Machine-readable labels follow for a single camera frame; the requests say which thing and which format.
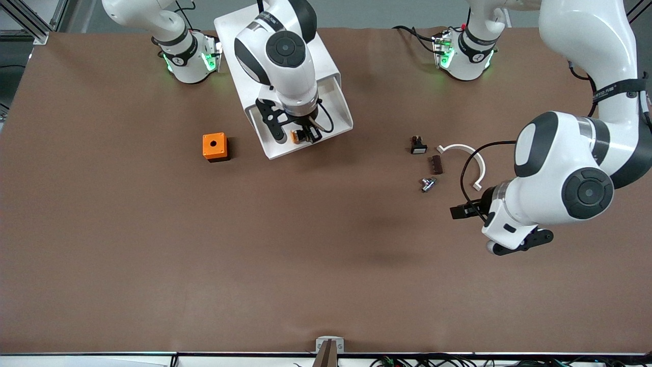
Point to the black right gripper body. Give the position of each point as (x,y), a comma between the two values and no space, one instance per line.
(307,126)

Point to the orange mushroom pushbutton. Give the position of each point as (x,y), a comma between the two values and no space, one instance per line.
(295,136)

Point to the white plastic drawer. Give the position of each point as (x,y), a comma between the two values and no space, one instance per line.
(336,109)

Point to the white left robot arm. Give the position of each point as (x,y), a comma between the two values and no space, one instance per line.
(586,153)

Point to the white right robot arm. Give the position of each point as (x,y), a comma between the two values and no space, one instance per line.
(285,76)

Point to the white drawer cabinet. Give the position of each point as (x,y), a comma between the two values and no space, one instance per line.
(229,35)

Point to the chrome metal valve fitting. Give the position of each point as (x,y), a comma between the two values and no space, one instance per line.
(428,184)

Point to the dark brown cylindrical part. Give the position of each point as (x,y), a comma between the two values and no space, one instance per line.
(435,164)

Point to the white rectangular pushbutton switch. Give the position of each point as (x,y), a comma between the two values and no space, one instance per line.
(418,148)

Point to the orange button enclosure box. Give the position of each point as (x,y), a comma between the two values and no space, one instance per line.
(213,144)

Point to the grey metal table bracket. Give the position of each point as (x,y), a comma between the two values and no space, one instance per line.
(321,340)

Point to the aluminium frame profile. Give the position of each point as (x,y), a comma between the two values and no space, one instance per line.
(643,7)
(43,28)

